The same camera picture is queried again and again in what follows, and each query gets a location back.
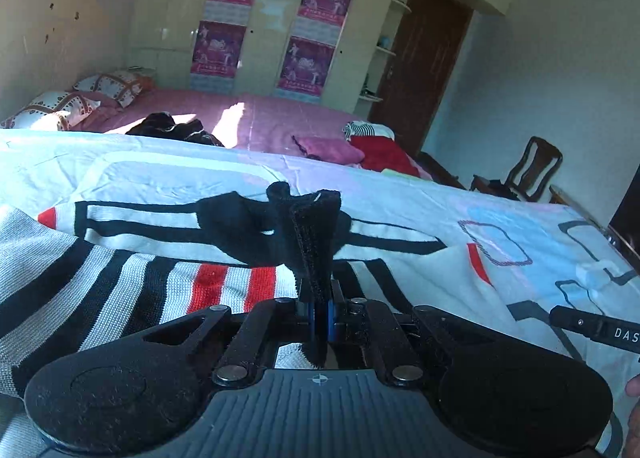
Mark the pink folded cloth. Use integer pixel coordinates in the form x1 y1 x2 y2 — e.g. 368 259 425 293
292 135 366 162

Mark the dark wooden bed frame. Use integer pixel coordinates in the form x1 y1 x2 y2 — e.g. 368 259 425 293
416 151 467 190

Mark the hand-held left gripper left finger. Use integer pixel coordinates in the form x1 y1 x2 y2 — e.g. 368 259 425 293
142 298 318 387

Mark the light blue patterned bed sheet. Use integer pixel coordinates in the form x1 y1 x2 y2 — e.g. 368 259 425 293
0 131 640 458

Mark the black white striped small cloth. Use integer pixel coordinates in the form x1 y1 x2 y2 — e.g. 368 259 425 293
342 121 396 142

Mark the dark wooden chair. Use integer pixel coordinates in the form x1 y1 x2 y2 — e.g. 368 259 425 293
470 135 564 204

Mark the dark panel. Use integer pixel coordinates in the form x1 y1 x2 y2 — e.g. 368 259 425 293
607 168 640 275

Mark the cream curved headboard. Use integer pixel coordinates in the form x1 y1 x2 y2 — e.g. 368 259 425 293
0 0 112 120

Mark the cream wardrobe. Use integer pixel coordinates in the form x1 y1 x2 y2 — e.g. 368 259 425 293
127 0 417 115

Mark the pink bed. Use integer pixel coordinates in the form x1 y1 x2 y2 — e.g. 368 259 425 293
70 87 436 180

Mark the dark brown wooden door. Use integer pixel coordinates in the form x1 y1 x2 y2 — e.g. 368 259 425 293
369 0 474 155

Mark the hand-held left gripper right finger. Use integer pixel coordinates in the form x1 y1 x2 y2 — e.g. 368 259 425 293
326 296 497 387

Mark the black white red striped sweater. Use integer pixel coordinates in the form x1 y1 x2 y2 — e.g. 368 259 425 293
0 181 496 401

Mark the red garment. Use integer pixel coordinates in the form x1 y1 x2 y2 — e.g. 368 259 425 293
347 135 424 178

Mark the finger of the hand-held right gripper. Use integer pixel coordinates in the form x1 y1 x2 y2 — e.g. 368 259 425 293
549 305 608 340

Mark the heart print pillow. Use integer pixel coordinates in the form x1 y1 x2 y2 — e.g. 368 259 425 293
72 69 154 109
0 91 102 132

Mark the black clothing pile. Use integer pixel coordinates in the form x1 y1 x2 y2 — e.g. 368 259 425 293
125 112 225 148

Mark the person's right hand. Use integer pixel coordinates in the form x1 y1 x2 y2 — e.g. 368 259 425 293
624 374 640 458

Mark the light green cloth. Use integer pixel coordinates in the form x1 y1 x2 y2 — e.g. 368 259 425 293
379 167 427 182

